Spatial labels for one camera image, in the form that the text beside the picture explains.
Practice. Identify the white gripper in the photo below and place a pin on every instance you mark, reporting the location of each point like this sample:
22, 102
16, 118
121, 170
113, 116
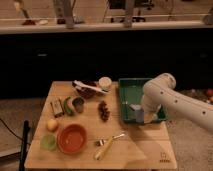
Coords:
150, 116

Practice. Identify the blue sponge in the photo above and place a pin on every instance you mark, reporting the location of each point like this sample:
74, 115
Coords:
139, 116

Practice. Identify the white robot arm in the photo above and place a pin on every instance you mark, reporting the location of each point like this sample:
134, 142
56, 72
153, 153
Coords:
160, 91

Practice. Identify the green plastic tray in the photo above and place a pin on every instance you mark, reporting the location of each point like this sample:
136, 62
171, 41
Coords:
130, 93

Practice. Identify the grey cloth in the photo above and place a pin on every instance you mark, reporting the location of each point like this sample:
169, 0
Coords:
135, 107

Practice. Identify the bunch of dark grapes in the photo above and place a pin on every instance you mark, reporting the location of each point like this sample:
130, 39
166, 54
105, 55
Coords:
104, 113

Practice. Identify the white cup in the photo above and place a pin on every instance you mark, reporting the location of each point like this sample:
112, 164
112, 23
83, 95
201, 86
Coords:
105, 83

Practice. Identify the white spatula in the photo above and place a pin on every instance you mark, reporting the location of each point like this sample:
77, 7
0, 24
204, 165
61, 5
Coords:
82, 85

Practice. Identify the orange bowl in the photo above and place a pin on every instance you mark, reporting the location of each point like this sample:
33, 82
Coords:
72, 139

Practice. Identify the green pepper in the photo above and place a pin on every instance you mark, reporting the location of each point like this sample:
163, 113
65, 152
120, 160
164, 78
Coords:
67, 108

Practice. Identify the brown box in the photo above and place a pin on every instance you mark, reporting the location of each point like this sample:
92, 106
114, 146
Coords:
57, 108

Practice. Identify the light green cup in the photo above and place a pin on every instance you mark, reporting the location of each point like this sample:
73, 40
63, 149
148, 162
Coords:
48, 142

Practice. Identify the black stand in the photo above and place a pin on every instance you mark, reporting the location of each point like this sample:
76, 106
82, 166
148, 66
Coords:
24, 144

